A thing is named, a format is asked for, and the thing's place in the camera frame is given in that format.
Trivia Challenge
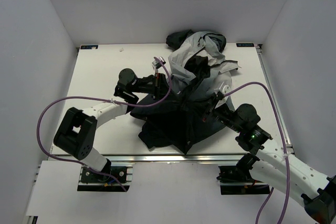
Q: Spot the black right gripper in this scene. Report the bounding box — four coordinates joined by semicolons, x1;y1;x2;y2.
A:
186;92;243;133

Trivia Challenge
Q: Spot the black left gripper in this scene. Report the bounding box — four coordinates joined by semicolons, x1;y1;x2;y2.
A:
131;73;180;103

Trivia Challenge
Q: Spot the dark navy and grey jacket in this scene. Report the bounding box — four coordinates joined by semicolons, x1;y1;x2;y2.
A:
130;30;239;154

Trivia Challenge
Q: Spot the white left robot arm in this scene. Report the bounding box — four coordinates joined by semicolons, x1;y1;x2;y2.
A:
54;68;171;182

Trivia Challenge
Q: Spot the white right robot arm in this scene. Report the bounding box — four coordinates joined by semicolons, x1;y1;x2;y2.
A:
204;93;335;223

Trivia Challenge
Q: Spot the blue label sticker right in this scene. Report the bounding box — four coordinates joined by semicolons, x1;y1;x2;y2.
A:
236;42;255;47

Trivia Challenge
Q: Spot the blue label sticker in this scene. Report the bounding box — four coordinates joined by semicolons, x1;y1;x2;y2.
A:
80;45;98;50
236;42;255;47

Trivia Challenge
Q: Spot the blue label sticker left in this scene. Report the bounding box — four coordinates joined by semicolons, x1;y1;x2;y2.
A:
80;45;98;50

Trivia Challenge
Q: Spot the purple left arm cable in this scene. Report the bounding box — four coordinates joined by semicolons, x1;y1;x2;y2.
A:
36;56;173;192

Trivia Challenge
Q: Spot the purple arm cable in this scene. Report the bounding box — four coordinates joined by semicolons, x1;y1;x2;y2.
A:
36;56;173;192
223;81;291;223

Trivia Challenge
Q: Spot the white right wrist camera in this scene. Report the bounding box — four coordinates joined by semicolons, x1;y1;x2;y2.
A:
218;82;232;97

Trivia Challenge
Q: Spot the aluminium front table rail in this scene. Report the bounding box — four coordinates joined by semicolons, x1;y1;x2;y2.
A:
49;154;245;163

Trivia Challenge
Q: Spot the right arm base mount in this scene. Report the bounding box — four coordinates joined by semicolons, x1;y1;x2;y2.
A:
216;153;270;195

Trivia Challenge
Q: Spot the aluminium right side rail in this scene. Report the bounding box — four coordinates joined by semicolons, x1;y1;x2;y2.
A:
255;44;295;154

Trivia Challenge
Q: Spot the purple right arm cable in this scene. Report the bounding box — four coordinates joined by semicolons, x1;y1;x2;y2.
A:
223;81;291;223

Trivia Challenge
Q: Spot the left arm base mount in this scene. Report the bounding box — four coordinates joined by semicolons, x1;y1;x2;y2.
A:
77;165;133;193

